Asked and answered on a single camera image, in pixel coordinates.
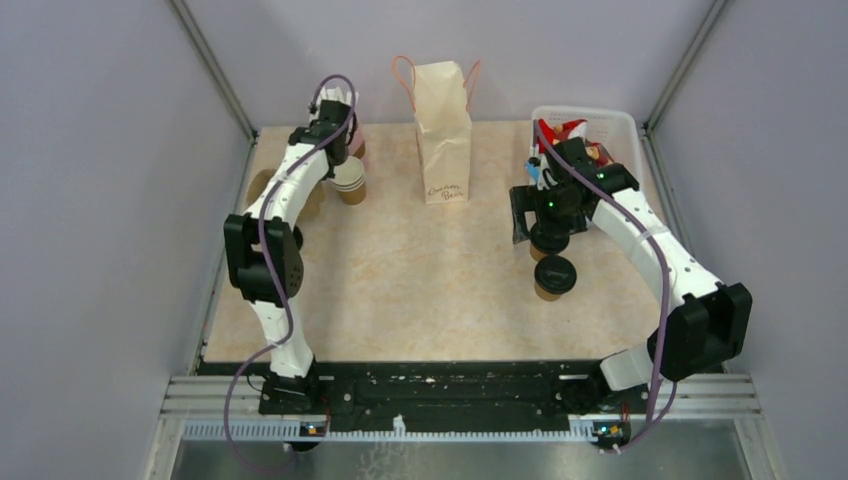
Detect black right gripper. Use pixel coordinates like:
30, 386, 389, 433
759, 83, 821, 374
509, 182, 586, 245

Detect black cup lid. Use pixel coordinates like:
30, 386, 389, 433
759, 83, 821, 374
529, 223, 571, 256
534, 255, 577, 295

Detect brown paper coffee cup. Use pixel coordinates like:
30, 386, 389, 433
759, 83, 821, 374
529, 244, 548, 262

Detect brown pulp cup carrier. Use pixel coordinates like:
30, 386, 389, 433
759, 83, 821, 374
244, 168, 326, 223

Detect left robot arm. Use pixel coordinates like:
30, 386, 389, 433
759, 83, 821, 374
223, 100, 354, 414

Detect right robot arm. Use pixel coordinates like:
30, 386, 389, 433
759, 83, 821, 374
510, 139, 753, 413

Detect cream paper takeout bag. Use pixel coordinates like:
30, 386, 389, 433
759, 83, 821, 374
391, 55, 481, 205

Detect white wrapped straws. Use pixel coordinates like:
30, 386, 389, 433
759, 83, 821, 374
315, 87, 359, 109

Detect blue cartoon cloth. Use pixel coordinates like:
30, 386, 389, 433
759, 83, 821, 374
525, 160, 541, 184

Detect pink straw holder cup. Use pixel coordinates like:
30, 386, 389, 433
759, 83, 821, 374
348, 126, 366, 160

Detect stack of brown paper cups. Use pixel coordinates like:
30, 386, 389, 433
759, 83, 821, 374
330, 156, 367, 205

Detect red patterned cloth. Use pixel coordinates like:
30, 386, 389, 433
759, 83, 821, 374
538, 119, 614, 167

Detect white plastic basket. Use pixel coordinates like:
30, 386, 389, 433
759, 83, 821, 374
531, 106, 644, 184

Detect stack of black lids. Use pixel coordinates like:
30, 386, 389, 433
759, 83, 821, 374
292, 226, 304, 250

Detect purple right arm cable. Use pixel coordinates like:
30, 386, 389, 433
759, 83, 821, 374
533, 119, 680, 455

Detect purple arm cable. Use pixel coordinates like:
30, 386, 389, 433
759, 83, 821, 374
533, 119, 680, 455
222, 74, 358, 476

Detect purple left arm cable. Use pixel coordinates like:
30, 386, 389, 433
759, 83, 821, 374
222, 74, 358, 476

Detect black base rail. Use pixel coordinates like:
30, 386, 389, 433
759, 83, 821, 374
195, 359, 690, 436

